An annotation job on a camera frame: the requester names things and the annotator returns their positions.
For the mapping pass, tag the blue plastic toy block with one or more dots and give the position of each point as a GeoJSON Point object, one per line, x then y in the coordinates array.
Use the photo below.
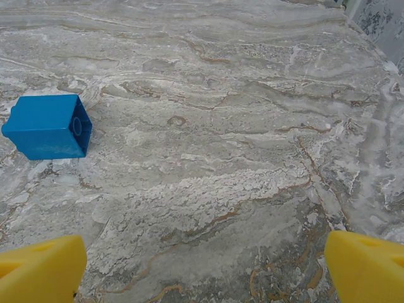
{"type": "Point", "coordinates": [41, 126]}

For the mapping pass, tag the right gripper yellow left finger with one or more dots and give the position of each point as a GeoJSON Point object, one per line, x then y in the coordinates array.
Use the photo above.
{"type": "Point", "coordinates": [41, 274]}

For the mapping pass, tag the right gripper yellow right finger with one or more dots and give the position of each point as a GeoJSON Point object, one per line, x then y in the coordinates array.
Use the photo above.
{"type": "Point", "coordinates": [366, 274]}

